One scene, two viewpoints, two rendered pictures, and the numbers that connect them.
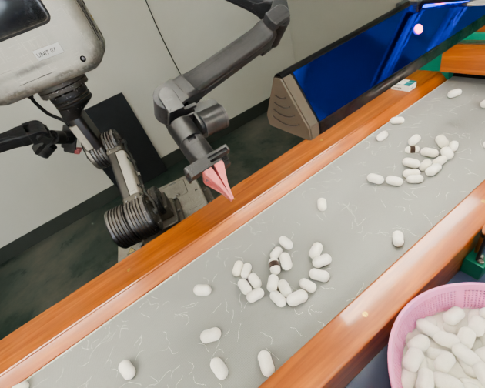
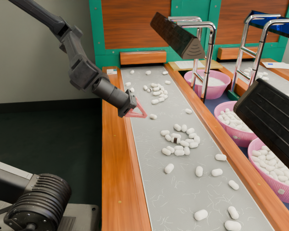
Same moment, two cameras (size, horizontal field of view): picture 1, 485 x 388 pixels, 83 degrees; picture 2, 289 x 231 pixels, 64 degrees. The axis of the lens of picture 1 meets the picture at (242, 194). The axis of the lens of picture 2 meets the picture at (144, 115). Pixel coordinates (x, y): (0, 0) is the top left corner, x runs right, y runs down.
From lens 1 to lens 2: 77 cm
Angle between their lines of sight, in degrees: 64
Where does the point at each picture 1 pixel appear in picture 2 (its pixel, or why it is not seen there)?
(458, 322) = (222, 118)
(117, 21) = not seen: outside the picture
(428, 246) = (198, 106)
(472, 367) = (236, 123)
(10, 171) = not seen: outside the picture
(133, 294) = (143, 206)
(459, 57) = (128, 57)
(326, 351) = (224, 138)
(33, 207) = not seen: outside the picture
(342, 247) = (180, 123)
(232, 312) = (189, 163)
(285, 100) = (197, 45)
